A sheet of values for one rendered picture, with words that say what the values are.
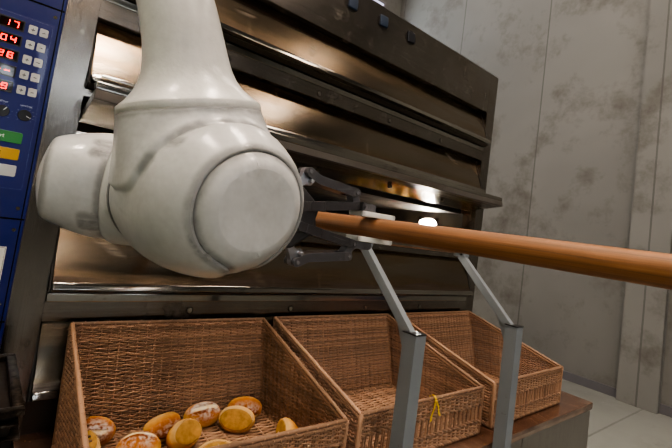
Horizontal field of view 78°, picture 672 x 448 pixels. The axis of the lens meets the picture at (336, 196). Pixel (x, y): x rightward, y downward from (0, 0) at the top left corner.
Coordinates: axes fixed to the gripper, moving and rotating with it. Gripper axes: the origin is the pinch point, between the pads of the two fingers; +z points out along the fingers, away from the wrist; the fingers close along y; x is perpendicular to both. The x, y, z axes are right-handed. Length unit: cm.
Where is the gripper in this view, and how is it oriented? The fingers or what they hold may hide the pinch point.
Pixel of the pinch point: (371, 227)
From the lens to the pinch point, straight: 63.6
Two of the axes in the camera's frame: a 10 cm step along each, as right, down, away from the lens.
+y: -1.4, 9.9, -0.8
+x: 6.2, 0.3, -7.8
